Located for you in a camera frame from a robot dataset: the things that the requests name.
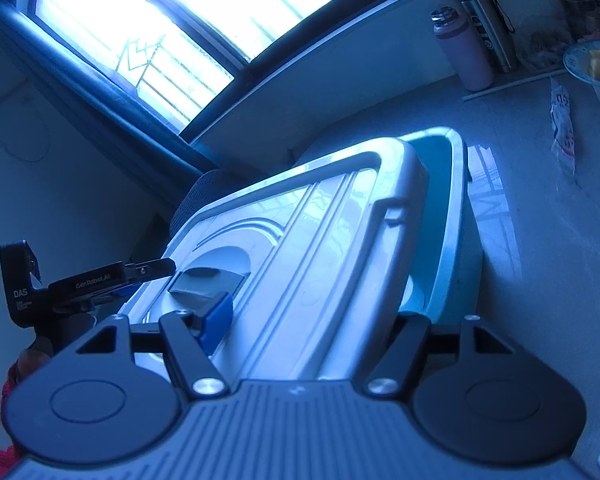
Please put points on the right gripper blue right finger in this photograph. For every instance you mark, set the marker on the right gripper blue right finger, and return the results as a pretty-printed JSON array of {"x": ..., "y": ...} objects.
[{"x": 397, "y": 372}]

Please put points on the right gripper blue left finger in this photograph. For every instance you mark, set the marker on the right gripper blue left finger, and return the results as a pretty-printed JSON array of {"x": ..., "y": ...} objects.
[{"x": 190, "y": 338}]

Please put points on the white bin lid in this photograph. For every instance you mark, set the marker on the white bin lid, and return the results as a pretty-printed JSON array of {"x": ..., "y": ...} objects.
[{"x": 316, "y": 260}]

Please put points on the teal plastic storage bin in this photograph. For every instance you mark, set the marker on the teal plastic storage bin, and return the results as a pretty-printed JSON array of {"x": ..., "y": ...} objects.
[{"x": 446, "y": 268}]

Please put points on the grey fabric chair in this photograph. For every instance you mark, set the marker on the grey fabric chair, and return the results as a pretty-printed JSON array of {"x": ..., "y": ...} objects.
[{"x": 211, "y": 186}]

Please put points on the red jacket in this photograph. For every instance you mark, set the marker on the red jacket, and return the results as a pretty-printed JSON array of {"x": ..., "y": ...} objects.
[{"x": 29, "y": 360}]

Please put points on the crumpled snack wrapper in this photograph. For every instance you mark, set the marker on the crumpled snack wrapper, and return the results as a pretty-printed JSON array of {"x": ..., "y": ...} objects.
[{"x": 563, "y": 145}]

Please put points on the pink thermos bottle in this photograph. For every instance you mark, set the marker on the pink thermos bottle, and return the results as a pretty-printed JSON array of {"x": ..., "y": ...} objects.
[{"x": 463, "y": 48}]

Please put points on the steel thermos flask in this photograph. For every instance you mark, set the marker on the steel thermos flask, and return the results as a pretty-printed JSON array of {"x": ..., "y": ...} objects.
[{"x": 496, "y": 32}]

